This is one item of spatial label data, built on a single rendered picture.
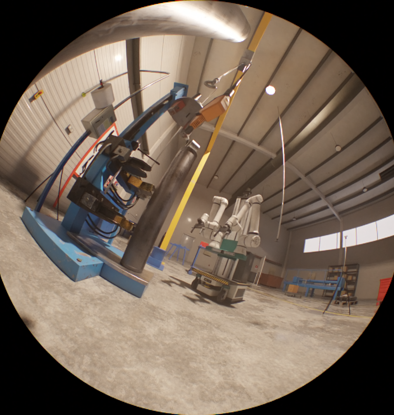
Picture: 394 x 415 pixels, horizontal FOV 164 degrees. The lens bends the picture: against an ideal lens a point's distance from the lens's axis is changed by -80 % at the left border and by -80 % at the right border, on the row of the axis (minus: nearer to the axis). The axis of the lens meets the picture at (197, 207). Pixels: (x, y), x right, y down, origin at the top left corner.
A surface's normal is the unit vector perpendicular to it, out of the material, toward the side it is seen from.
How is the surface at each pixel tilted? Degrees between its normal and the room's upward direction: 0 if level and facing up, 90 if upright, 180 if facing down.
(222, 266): 90
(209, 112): 143
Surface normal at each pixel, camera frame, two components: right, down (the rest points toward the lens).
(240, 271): -0.60, -0.50
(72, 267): 0.18, -0.29
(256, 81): -0.26, 0.91
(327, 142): -0.47, 0.81
